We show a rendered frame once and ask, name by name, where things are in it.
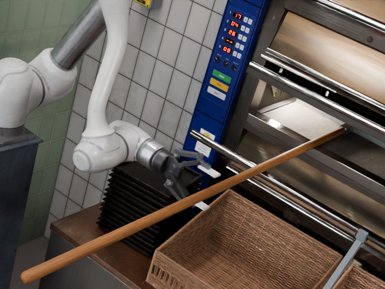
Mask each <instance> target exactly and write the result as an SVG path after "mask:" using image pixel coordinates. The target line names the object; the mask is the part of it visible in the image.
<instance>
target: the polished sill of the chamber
mask: <svg viewBox="0 0 385 289"><path fill-rule="evenodd" d="M246 122H248V123H250V124H251V125H253V126H255V127H257V128H259V129H260V130H262V131H264V132H266V133H268V134H269V135H271V136H273V137H275V138H277V139H279V140H280V141H282V142H284V143H286V144H288V145H290V146H292V147H293V148H296V147H298V146H300V145H303V144H304V143H306V142H309V141H311V140H310V139H308V138H306V137H304V136H302V135H300V134H298V133H297V132H295V131H293V130H291V129H289V128H287V127H285V126H283V125H281V124H280V123H278V122H276V121H274V120H273V119H271V118H269V117H267V116H265V115H263V114H261V113H259V112H257V111H253V112H250V113H248V116H247V119H246ZM304 154H306V155H308V156H310V157H311V158H313V159H315V160H317V161H319V162H321V163H323V164H324V165H326V166H328V167H330V168H332V169H334V170H335V171H337V172H339V173H341V174H342V175H344V176H346V177H348V178H350V179H352V180H354V181H355V182H357V183H359V184H361V185H363V186H365V187H366V188H368V189H370V190H372V191H373V192H375V193H378V194H379V195H381V196H383V197H384V198H385V179H383V178H380V177H379V176H377V175H375V174H373V173H371V172H370V171H368V170H366V169H364V168H362V167H360V166H358V165H356V164H354V163H353V162H351V161H349V160H347V159H345V158H343V157H341V156H339V155H338V154H336V153H334V152H332V151H330V150H329V149H326V148H325V147H323V146H321V145H319V146H317V147H315V148H312V149H310V150H308V151H306V152H304Z"/></svg>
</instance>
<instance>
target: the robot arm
mask: <svg viewBox="0 0 385 289"><path fill-rule="evenodd" d="M128 23H129V0H91V1H90V2H89V3H88V4H87V6H86V7H85V9H84V10H83V11H82V12H81V14H80V15H79V16H78V17H77V19H76V20H75V21H74V23H73V24H72V25H71V27H70V28H69V29H68V30H67V32H66V33H65V34H64V35H63V37H62V38H61V39H60V40H59V42H58V43H57V45H56V46H55V47H54V48H47V49H45V50H43V51H42V52H41V53H40V54H39V55H38V56H37V57H36V58H35V59H33V60H32V61H31V62H30V63H28V64H27V63H26V62H24V61H22V60H20V59H18V58H11V57H9V58H3V59H1V60H0V148H1V147H2V146H5V145H9V144H13V143H17V142H22V141H25V140H34V138H35V134H34V133H32V132H30V131H28V130H27V129H26V128H24V125H25V119H26V116H27V115H28V114H30V113H31V112H32V110H34V109H35V108H37V107H42V106H46V105H48V104H52V103H54V102H57V101H59V100H61V99H63V98H64V97H66V96H67V95H68V94H69V93H70V92H71V90H72V89H73V87H74V83H75V78H76V76H77V67H76V65H77V63H78V62H79V61H80V60H81V59H82V58H83V56H84V55H85V54H86V52H87V51H88V50H89V49H90V48H91V46H92V45H93V44H94V43H95V42H96V40H97V39H98V38H99V37H100V36H101V34H102V33H103V32H104V30H105V29H106V28H107V32H108V41H107V48H106V50H105V54H104V58H103V61H102V63H101V67H100V70H99V73H98V75H97V79H96V82H95V85H94V87H93V91H92V94H91V98H90V100H89V105H88V114H87V127H86V129H85V131H84V132H83V133H82V138H81V141H80V143H79V144H78V145H77V146H76V148H75V150H74V152H73V162H74V164H75V166H76V167H77V168H78V169H79V170H81V171H83V172H87V173H99V172H102V171H106V170H109V169H112V168H114V167H116V166H117V165H119V164H121V163H123V162H133V161H137V162H139V163H140V164H142V165H143V166H145V167H146V168H148V169H150V170H155V171H157V172H158V173H160V174H162V175H165V176H166V178H167V181H166V183H164V186H165V187H166V188H168V189H169V190H170V192H171V193H172V194H173V195H174V197H175V198H176V199H177V200H178V201H180V200H182V199H184V198H186V197H188V196H190V194H189V192H188V190H187V189H186V187H185V185H184V183H183V181H182V180H183V179H182V177H181V176H182V171H183V169H184V166H193V165H198V168H199V169H201V170H203V171H204V172H205V173H207V174H209V175H211V176H212V177H214V178H217V177H219V176H221V174H220V173H219V172H217V171H215V170H213V169H212V168H211V165H209V164H208V163H206V162H205V161H204V160H203V157H204V154H202V153H196V152H192V151H185V150H183V149H181V148H178V149H175V150H174V153H175V154H173V153H171V152H169V151H168V150H167V149H166V147H165V146H164V145H162V144H160V143H159V142H157V141H156V140H154V139H152V138H151V137H150V136H149V135H148V134H147V133H146V132H145V131H144V130H142V129H141V128H139V127H138V126H136V125H134V124H132V123H129V122H125V121H122V120H116V121H114V122H112V123H111V124H110V125H108V123H107V120H106V115H105V112H106V106H107V102H108V99H109V96H110V93H111V90H112V88H113V85H114V83H115V80H116V77H117V74H118V72H119V69H120V66H121V63H122V61H123V58H124V55H125V51H126V48H127V41H128ZM179 156H183V157H190V158H196V159H197V160H193V161H183V162H181V161H180V159H179ZM176 179H178V180H176ZM171 180H172V181H171ZM174 184H175V185H176V186H175V185H174Z"/></svg>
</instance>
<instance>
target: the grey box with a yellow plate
mask: <svg viewBox="0 0 385 289"><path fill-rule="evenodd" d="M133 1H134V2H137V3H139V4H141V5H143V6H145V7H147V8H149V9H156V8H160V3H161V1H162V0H133Z"/></svg>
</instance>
